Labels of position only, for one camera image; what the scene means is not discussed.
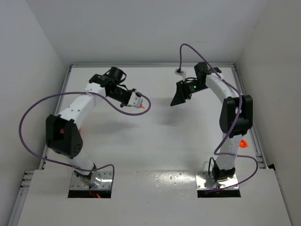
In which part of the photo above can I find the orange cone lego piece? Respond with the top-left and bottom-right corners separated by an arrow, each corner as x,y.
239,139 -> 249,148

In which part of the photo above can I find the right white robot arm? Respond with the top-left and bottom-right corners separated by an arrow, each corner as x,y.
170,63 -> 253,182

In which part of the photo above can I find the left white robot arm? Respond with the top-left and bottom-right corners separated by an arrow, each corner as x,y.
46,67 -> 143,182

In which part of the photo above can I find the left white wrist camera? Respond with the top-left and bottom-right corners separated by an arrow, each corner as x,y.
127,92 -> 143,109

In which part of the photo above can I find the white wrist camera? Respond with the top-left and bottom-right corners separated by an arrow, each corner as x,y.
127,92 -> 143,109
174,68 -> 186,81

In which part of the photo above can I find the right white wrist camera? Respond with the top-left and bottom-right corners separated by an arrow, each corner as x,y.
174,68 -> 186,81

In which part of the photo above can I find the black base cable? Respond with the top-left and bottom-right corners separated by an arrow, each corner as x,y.
208,157 -> 216,180

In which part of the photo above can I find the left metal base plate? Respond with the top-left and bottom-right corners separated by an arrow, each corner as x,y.
70,171 -> 113,191

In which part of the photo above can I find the metal base plate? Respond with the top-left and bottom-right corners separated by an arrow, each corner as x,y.
70,171 -> 113,191
195,171 -> 239,190

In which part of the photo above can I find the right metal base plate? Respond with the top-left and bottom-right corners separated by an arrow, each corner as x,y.
195,171 -> 239,190

